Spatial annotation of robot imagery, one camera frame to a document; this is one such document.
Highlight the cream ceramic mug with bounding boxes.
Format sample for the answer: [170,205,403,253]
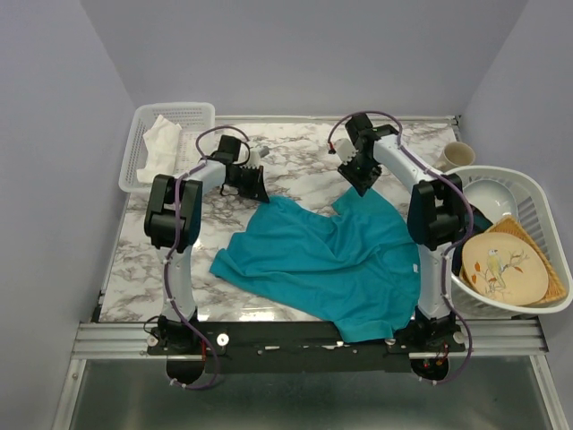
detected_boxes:
[433,142,475,172]

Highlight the white crumpled cloth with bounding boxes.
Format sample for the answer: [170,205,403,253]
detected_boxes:
[136,115,182,184]

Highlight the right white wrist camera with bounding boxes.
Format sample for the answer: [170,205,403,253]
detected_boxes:
[331,138,357,165]

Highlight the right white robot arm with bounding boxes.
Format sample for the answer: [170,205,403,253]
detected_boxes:
[327,110,474,351]

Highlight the beige bird plate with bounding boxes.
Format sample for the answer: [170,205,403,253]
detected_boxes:
[461,232,549,306]

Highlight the white ceramic bowl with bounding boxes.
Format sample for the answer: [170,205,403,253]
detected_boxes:
[464,179,517,223]

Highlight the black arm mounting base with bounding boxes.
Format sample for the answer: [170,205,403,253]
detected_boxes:
[144,315,466,390]

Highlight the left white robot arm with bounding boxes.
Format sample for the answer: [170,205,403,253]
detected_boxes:
[143,134,269,354]

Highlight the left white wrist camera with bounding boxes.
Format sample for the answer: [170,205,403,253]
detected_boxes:
[244,145,269,169]

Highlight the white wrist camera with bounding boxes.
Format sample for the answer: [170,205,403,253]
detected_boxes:
[331,138,357,165]
[244,145,269,169]

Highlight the white perforated plastic basket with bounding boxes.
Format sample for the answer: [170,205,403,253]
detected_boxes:
[117,101,217,194]

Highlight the woven wicker tray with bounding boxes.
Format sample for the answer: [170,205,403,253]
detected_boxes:
[486,215,567,306]

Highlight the aluminium frame rail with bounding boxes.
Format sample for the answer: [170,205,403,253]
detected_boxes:
[72,319,548,360]

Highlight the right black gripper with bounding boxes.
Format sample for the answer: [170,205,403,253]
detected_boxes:
[338,151,383,197]

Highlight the white round dish basket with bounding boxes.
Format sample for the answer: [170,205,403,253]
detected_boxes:
[451,166,572,319]

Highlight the teal t shirt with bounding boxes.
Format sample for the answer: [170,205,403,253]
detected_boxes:
[210,188,421,343]

